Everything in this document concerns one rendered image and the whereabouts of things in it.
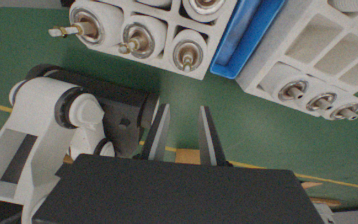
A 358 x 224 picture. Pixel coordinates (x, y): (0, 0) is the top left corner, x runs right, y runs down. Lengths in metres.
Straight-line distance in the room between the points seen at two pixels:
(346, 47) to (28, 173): 0.98
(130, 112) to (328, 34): 0.71
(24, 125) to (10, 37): 0.64
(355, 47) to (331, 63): 0.06
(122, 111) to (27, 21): 0.59
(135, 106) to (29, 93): 0.30
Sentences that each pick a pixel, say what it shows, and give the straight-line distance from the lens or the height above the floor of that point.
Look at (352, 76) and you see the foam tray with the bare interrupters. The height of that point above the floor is 0.14.
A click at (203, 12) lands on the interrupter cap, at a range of 0.28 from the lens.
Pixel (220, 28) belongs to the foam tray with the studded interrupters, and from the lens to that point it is 0.36.
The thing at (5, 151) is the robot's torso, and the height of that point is 0.45.
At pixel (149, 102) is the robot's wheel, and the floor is 0.14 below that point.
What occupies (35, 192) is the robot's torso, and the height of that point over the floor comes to 0.52.
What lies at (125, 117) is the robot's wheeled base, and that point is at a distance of 0.54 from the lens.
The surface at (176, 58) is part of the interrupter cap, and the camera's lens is 0.29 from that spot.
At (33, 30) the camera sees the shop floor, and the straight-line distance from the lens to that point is 0.90.
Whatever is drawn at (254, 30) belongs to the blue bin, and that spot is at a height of 0.07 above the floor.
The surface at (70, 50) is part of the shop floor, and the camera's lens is 0.80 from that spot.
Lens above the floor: 0.53
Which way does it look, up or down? 48 degrees down
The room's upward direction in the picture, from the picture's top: 173 degrees counter-clockwise
